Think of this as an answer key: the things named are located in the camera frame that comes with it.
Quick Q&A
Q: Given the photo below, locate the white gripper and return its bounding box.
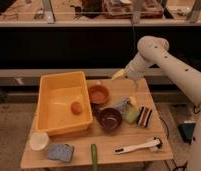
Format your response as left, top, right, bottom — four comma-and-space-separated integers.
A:
111, 53, 150, 81

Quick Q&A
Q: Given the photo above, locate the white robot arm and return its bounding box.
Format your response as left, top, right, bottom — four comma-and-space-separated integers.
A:
112, 36, 201, 171

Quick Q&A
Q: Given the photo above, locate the orange ceramic bowl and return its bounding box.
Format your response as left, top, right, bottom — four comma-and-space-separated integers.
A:
88, 85, 109, 104

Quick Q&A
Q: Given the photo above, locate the green yellow sponge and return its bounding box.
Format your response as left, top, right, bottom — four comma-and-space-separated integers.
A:
123, 96, 139, 124

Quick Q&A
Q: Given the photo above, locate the dark purple bowl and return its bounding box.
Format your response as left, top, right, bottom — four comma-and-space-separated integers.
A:
99, 108, 122, 132

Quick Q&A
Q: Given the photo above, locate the striped black sponge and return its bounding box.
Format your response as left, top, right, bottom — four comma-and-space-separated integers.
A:
137, 107, 152, 128

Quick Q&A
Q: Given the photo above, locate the orange ball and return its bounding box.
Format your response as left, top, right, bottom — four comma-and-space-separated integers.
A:
71, 101, 83, 114

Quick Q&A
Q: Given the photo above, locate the yellow plastic tub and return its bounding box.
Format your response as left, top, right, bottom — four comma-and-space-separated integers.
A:
35, 71, 93, 136

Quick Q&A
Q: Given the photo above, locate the green cucumber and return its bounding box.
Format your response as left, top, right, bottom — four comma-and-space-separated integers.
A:
91, 144, 98, 171

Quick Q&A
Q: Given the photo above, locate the white dish brush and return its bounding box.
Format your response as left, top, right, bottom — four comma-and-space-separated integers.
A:
114, 137, 163, 155

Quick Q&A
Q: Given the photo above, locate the teal box on floor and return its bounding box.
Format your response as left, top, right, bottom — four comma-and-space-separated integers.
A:
178, 123, 195, 144

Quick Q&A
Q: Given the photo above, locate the blue grey sponge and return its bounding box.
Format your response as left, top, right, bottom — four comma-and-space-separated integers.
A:
47, 144, 74, 162

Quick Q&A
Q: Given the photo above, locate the white cup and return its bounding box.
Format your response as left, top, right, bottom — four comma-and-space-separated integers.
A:
29, 132, 50, 151

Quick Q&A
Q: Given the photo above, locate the black floor cable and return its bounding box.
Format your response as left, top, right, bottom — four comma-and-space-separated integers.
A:
159, 116, 188, 171

